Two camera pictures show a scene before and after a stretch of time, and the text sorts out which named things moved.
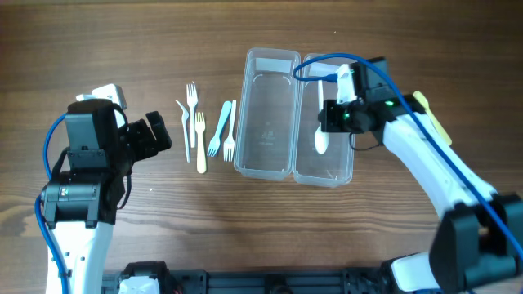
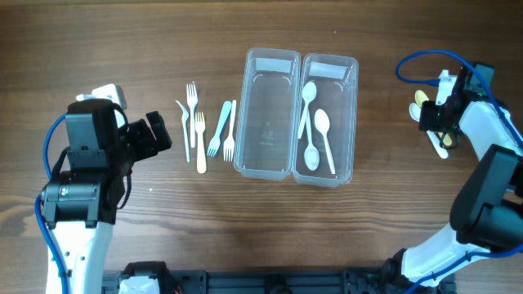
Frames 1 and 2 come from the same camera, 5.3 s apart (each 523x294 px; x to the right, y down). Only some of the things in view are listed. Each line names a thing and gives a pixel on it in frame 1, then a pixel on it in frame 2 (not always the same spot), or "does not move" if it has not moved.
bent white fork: (184, 117) does not move
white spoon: (321, 139) to (309, 92)
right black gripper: (331, 115) to (437, 118)
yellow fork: (200, 129) does not move
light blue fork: (215, 142) does not move
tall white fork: (192, 102) does not move
